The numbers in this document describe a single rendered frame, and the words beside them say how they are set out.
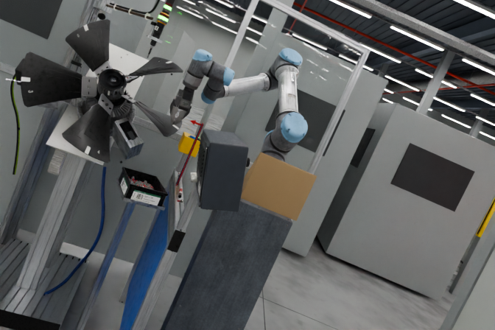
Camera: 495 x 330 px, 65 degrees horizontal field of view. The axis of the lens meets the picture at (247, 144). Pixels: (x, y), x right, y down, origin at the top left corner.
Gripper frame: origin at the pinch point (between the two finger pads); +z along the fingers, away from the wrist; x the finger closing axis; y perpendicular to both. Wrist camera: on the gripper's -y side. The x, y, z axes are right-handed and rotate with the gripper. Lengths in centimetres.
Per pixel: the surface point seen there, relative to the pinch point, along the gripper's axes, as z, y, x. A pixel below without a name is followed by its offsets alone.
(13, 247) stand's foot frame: 117, 14, 53
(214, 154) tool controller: -28, -72, -9
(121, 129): 13.3, 0.2, 20.4
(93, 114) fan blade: 5.8, -11.0, 32.2
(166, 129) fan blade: 1.4, -6.4, 1.9
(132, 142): 15.5, -3.3, 13.3
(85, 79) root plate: -1.3, 3.0, 42.1
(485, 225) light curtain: 78, 265, -483
